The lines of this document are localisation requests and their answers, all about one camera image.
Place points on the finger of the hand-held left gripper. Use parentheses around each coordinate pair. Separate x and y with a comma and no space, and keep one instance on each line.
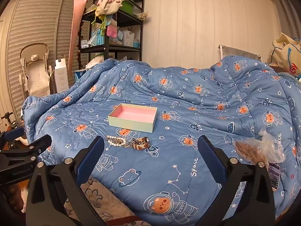
(40,142)
(14,134)

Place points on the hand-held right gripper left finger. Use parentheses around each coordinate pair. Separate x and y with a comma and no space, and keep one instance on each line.
(90,160)

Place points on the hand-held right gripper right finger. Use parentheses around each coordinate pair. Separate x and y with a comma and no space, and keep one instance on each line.
(211,160)

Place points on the green box with pink lining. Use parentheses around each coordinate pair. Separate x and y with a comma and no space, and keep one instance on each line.
(131,122)

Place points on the dark ride-on toy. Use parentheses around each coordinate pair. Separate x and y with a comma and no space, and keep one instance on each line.
(11,120)

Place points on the floral bed sheet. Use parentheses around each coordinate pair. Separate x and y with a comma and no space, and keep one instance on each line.
(112,200)

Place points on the clear plastic bag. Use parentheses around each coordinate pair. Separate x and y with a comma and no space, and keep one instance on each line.
(256,149)

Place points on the smartphone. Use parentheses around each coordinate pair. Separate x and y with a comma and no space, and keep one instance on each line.
(274,175)

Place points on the white high chair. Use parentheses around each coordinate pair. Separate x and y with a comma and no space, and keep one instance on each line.
(35,70)

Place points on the blue printed blanket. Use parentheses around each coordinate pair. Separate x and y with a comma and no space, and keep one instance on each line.
(188,94)

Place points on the tall white carton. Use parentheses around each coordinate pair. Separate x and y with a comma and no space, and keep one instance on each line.
(61,75)

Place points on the black metal shelf rack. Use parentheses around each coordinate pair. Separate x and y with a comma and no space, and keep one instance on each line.
(107,44)

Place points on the louvered closet door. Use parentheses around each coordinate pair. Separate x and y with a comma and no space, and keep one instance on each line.
(42,18)

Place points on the long pink board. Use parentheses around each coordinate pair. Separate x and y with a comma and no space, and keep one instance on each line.
(76,28)

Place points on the white plastic basket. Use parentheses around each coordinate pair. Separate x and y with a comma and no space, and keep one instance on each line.
(128,38)

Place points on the white shopping bag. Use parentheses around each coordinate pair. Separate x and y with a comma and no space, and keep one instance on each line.
(287,56)

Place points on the small pink knitted pouch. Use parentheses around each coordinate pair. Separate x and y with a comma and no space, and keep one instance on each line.
(111,31)

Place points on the grey curtain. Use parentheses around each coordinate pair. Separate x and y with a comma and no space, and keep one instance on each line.
(288,14)

